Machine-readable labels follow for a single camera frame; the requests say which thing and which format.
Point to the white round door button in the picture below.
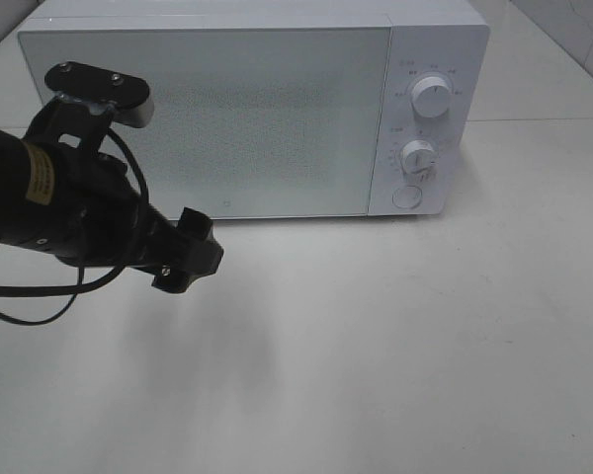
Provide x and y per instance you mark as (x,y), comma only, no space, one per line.
(407,197)

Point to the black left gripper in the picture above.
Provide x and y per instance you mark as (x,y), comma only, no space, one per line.
(99,202)

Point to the white microwave door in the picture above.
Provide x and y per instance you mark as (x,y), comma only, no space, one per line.
(246,123)

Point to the white microwave oven body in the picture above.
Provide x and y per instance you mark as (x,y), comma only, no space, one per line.
(425,37)

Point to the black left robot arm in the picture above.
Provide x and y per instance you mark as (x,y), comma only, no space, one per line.
(24,218)

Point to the white upper control knob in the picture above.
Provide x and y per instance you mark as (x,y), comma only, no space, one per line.
(431,95)

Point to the white timer knob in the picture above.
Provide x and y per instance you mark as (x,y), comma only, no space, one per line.
(417,155)

